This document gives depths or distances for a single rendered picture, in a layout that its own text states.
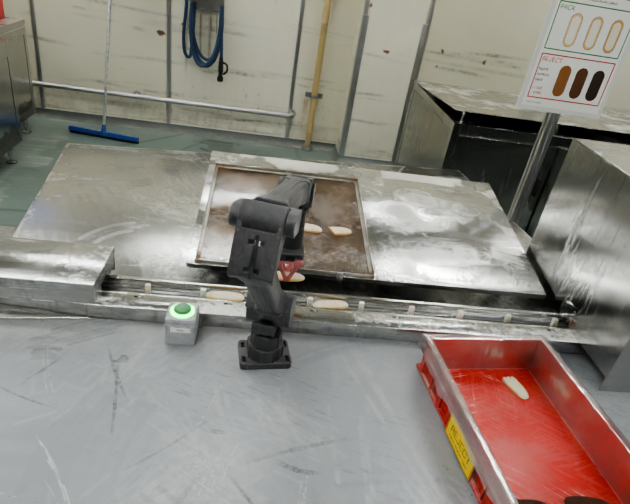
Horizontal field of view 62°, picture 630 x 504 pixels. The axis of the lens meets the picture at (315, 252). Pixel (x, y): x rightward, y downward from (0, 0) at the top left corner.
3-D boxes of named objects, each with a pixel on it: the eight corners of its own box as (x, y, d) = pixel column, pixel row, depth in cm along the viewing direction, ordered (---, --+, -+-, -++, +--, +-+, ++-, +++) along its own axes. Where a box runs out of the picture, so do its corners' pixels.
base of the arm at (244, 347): (239, 370, 118) (291, 368, 121) (242, 342, 114) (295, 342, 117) (237, 344, 125) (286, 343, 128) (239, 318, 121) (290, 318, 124)
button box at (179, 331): (161, 355, 123) (161, 319, 118) (167, 334, 130) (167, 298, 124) (196, 358, 124) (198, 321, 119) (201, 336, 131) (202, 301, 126)
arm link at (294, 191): (226, 232, 84) (291, 246, 83) (231, 198, 82) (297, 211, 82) (276, 192, 125) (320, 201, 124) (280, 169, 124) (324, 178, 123)
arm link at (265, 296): (212, 270, 79) (276, 284, 78) (235, 190, 83) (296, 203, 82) (247, 322, 122) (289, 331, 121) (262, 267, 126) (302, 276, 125)
